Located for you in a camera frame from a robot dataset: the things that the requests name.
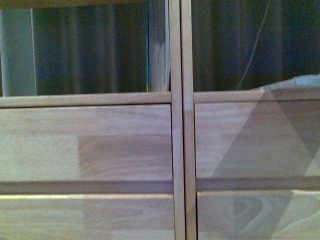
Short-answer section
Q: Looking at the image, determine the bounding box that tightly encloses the blue white paperback book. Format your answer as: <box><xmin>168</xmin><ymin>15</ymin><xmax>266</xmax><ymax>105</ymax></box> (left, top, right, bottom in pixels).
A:
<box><xmin>257</xmin><ymin>74</ymin><xmax>320</xmax><ymax>91</ymax></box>

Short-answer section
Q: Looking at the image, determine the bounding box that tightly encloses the left wooden shelf unit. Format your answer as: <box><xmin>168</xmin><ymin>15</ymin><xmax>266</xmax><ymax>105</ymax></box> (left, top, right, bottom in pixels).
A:
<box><xmin>0</xmin><ymin>0</ymin><xmax>186</xmax><ymax>240</ymax></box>

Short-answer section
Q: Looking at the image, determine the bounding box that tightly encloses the wooden shelf unit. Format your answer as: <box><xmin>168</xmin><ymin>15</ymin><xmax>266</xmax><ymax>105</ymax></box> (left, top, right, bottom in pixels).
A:
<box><xmin>180</xmin><ymin>0</ymin><xmax>320</xmax><ymax>240</ymax></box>
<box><xmin>0</xmin><ymin>0</ymin><xmax>186</xmax><ymax>240</ymax></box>

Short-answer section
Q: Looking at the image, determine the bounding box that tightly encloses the right wooden shelf unit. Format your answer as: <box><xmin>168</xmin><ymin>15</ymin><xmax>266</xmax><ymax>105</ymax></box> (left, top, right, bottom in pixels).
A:
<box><xmin>180</xmin><ymin>0</ymin><xmax>320</xmax><ymax>240</ymax></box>

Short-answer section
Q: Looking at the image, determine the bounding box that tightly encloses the thin white upright book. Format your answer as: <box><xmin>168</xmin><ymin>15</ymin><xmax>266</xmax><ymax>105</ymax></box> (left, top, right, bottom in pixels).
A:
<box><xmin>164</xmin><ymin>0</ymin><xmax>171</xmax><ymax>92</ymax></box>

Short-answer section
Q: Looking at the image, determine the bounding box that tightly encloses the upper left wooden drawer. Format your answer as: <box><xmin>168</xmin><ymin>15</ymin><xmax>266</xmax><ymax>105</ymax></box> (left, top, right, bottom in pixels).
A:
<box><xmin>0</xmin><ymin>104</ymin><xmax>173</xmax><ymax>182</ymax></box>

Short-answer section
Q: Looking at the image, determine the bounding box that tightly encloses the wooden drawer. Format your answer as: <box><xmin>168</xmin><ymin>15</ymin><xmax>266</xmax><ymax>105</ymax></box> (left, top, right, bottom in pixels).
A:
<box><xmin>0</xmin><ymin>104</ymin><xmax>173</xmax><ymax>182</ymax></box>
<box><xmin>197</xmin><ymin>190</ymin><xmax>320</xmax><ymax>240</ymax></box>
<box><xmin>0</xmin><ymin>194</ymin><xmax>176</xmax><ymax>240</ymax></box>
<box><xmin>194</xmin><ymin>100</ymin><xmax>320</xmax><ymax>179</ymax></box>

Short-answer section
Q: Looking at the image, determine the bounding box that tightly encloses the green-cover upright book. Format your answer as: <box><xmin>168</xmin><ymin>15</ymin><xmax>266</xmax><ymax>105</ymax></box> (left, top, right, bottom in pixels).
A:
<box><xmin>146</xmin><ymin>0</ymin><xmax>166</xmax><ymax>92</ymax></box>

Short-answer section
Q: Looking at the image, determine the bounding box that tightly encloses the dark green curtain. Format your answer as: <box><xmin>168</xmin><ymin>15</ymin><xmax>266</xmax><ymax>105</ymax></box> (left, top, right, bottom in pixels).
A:
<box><xmin>32</xmin><ymin>0</ymin><xmax>320</xmax><ymax>95</ymax></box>

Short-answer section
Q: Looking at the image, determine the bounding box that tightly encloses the upper right wooden drawer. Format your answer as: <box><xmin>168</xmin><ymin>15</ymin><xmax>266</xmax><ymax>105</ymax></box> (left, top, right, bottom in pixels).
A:
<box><xmin>194</xmin><ymin>100</ymin><xmax>320</xmax><ymax>179</ymax></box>

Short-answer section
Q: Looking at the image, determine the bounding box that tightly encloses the lower right wooden drawer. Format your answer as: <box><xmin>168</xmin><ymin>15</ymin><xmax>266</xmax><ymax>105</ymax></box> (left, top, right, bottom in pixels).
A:
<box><xmin>197</xmin><ymin>190</ymin><xmax>320</xmax><ymax>240</ymax></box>

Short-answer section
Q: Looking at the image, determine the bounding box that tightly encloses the white vertical panel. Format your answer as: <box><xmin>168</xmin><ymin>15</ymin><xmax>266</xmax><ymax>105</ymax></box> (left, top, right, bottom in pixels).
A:
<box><xmin>0</xmin><ymin>9</ymin><xmax>37</xmax><ymax>97</ymax></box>

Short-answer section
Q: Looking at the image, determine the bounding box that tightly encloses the lower left wooden drawer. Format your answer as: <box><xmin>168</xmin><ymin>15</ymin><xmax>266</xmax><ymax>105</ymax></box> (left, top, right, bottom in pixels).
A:
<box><xmin>0</xmin><ymin>194</ymin><xmax>176</xmax><ymax>240</ymax></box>

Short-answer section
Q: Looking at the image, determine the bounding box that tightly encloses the thin white cable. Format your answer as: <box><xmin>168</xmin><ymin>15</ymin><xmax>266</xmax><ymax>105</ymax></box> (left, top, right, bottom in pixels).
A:
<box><xmin>236</xmin><ymin>0</ymin><xmax>271</xmax><ymax>91</ymax></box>

